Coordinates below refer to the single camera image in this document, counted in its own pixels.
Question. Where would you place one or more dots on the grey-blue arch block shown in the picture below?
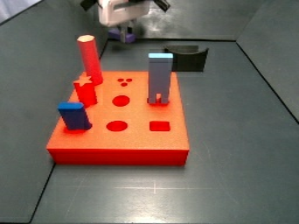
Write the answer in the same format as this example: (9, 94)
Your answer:
(161, 63)

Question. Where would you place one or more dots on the red peg board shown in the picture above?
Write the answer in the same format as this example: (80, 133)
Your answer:
(133, 132)

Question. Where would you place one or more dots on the purple rectangle block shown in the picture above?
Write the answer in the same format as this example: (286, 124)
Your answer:
(114, 35)

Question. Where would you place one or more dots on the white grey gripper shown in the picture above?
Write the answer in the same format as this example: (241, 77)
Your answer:
(116, 12)

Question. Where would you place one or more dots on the black fixture stand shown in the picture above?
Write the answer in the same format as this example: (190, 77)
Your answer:
(189, 58)

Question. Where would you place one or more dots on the red hexagonal tall peg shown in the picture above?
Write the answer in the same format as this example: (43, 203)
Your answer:
(90, 57)

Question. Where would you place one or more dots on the dark blue short peg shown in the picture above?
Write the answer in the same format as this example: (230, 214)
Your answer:
(74, 115)

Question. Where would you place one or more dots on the red star peg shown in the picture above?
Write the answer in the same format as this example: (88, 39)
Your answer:
(86, 91)

